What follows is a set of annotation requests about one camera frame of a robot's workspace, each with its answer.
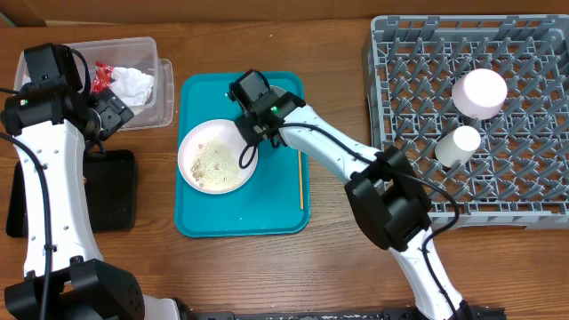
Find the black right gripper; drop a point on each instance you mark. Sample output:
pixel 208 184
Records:
pixel 251 130

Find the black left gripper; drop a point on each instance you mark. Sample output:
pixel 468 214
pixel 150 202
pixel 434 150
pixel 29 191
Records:
pixel 114 110

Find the white napkin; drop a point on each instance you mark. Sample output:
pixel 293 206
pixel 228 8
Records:
pixel 131 86

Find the red snack wrapper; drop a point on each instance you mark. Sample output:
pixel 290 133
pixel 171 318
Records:
pixel 102 78

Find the large white plate with crumbs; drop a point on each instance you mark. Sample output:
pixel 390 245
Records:
pixel 213 158

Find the white cup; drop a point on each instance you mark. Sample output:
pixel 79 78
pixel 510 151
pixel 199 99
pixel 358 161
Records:
pixel 458 146

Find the small white bowl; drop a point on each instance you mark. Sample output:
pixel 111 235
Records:
pixel 480 94

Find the grey saucer bowl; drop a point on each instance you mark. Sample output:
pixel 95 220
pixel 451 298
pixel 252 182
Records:
pixel 278 90

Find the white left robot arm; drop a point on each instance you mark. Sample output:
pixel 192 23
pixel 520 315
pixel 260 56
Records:
pixel 65 276

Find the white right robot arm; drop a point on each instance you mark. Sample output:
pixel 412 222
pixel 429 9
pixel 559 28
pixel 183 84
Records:
pixel 388 200

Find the grey dishwasher rack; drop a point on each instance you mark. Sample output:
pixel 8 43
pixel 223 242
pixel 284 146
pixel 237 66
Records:
pixel 519 174

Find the wooden chopstick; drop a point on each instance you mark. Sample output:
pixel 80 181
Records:
pixel 301 192

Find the clear plastic bin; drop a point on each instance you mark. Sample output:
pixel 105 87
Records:
pixel 139 53

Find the black tray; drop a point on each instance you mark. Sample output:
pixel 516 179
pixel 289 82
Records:
pixel 110 188

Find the teal plastic tray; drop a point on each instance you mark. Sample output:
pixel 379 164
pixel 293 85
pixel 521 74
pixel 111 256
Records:
pixel 267 204

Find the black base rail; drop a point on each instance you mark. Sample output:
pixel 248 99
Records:
pixel 386 314

